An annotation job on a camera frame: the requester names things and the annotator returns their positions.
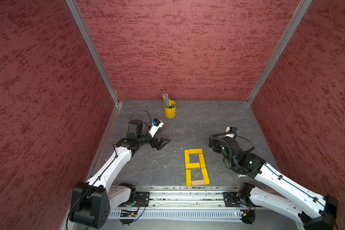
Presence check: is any yellow block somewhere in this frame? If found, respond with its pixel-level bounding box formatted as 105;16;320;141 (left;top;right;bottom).
184;149;190;164
198;153;206;169
186;163;201;169
188;149;203;154
201;168;210;185
186;169;192;187

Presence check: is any natural wooden block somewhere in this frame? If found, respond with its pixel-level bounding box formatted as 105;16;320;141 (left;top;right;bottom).
191;180;205;186

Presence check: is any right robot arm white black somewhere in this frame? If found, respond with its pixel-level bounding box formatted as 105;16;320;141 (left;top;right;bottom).
209;131;338;230

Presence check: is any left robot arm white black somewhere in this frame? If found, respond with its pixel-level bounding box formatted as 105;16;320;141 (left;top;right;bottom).
67;118;170;229

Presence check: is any yellow metal pencil bucket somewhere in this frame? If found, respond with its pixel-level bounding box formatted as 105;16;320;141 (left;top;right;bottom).
164;100;176;118

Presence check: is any bundle of coloured pencils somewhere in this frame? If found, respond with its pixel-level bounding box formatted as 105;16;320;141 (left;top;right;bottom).
162;94;171;109

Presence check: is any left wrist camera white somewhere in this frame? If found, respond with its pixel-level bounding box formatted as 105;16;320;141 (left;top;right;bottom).
148;118;164;137

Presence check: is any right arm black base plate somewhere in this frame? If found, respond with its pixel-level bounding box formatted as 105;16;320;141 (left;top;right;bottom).
222;192;260;208

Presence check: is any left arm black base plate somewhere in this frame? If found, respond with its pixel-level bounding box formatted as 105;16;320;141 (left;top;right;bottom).
132;192;150;207

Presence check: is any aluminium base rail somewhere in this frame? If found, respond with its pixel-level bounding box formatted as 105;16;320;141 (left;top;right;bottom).
70;186;304;210

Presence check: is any white slotted cable duct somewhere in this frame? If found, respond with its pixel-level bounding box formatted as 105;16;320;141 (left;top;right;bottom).
108;209;242;222

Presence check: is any left aluminium corner post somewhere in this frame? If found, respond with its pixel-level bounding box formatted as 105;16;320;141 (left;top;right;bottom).
66;0;120;105

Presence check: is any aluminium corner post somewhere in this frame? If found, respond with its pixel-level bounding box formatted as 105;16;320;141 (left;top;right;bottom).
247;0;312;105
66;0;120;105

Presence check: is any right aluminium corner post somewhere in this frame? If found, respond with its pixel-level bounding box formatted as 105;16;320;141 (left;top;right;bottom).
247;0;312;105

